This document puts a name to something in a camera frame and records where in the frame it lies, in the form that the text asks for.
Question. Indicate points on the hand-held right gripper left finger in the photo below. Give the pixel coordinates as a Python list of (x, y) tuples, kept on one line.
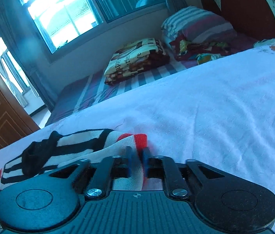
[(128, 162)]

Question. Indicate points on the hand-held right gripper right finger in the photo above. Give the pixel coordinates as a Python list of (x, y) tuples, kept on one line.
[(146, 162)]

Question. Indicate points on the striped knit sweater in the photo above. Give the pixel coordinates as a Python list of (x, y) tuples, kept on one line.
[(79, 148)]

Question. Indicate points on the striped bed sheet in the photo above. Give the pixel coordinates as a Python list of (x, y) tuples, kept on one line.
[(91, 92)]

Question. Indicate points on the pale pink floral blanket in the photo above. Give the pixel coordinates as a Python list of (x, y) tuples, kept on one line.
[(200, 102)]

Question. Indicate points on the brown wooden door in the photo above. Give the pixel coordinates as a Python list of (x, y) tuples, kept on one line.
[(1, 117)]

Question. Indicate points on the folded printed blanket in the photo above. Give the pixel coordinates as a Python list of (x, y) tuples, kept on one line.
[(132, 61)]

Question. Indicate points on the colourful floral cloth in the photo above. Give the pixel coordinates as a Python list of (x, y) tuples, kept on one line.
[(200, 48)]

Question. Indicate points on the balcony window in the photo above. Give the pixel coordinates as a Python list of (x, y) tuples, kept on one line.
[(8, 70)]

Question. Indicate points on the striped pillow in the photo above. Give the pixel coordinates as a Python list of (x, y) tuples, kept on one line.
[(196, 24)]

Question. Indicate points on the bedroom window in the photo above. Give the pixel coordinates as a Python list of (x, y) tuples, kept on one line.
[(62, 9)]

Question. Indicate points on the red and white headboard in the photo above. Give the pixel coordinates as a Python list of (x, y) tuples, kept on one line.
[(249, 9)]

